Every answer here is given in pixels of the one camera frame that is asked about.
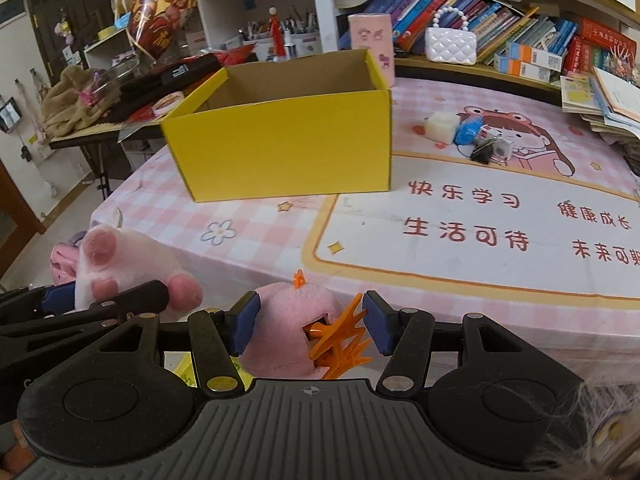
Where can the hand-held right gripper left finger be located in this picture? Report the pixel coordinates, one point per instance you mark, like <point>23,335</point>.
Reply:
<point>246,322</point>

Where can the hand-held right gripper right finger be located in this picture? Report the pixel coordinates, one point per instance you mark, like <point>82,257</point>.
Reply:
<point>377,322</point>

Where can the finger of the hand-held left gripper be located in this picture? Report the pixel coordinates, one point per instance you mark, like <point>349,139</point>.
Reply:
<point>135,297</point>
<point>57,299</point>

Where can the pink plush orange hair clip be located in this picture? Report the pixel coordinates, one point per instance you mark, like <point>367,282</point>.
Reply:
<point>285,320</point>

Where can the pink pig plush toy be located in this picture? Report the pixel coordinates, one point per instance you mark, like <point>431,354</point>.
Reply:
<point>107,260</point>

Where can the yellow cardboard box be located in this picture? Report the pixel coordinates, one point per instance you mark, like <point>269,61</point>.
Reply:
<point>280,150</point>

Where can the white charger plug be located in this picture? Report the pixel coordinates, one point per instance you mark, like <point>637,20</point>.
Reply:
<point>442,127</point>

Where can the pink purple bag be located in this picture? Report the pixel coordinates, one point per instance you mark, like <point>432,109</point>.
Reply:
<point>65,260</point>

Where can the pink checked printed desk mat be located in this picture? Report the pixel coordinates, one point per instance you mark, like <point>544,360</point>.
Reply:
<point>450,270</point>

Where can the black side table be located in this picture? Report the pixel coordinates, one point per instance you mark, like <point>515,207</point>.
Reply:
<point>90,139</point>

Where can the tape roll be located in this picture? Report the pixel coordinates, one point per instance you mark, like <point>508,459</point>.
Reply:
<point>167,110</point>

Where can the brown fluffy cloth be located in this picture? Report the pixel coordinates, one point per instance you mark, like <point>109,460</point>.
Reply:
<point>75,105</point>

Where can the black binder clip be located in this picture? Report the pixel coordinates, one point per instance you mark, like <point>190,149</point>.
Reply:
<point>482,154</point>

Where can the blue plastic toy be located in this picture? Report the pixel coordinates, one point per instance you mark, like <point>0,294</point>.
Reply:
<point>467,132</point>

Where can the small white box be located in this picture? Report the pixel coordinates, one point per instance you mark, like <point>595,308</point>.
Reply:
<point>502,150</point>

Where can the black box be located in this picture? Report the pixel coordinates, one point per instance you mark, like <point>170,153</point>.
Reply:
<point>190,70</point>

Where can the beige fluffy sleeve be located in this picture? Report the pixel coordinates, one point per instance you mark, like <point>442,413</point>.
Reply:
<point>610,410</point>

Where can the red printed bag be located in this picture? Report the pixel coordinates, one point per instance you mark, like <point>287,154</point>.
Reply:
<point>160,15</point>

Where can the pen holder with pens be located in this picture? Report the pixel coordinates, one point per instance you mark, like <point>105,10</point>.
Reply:
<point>305,45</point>

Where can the white quilted pearl handbag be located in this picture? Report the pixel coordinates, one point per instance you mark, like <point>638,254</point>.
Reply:
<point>450,47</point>

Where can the dark wooden door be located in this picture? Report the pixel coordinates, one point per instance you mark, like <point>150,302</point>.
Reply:
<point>50,10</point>

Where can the red figurine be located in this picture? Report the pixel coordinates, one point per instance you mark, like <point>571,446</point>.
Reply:
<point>276,35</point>

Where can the orange white carton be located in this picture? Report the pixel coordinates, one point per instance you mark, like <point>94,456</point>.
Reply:
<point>525,70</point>
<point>537,55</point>

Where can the pink cylinder container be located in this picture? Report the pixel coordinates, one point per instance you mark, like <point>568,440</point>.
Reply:
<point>370,30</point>

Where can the white shelf unit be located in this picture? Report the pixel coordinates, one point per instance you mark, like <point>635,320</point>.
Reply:
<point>320,5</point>

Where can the pile of books and papers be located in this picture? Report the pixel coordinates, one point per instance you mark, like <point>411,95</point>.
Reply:
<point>615,100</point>

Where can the row of colourful books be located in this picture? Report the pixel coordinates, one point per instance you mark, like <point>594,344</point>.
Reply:
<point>500,20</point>

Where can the slim red book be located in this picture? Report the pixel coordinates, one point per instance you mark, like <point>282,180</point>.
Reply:
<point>580,57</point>

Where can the pink beaded crown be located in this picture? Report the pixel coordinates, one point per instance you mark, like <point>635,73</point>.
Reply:
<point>622,60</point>

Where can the thick red book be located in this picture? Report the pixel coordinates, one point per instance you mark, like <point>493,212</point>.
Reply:
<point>605,30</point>

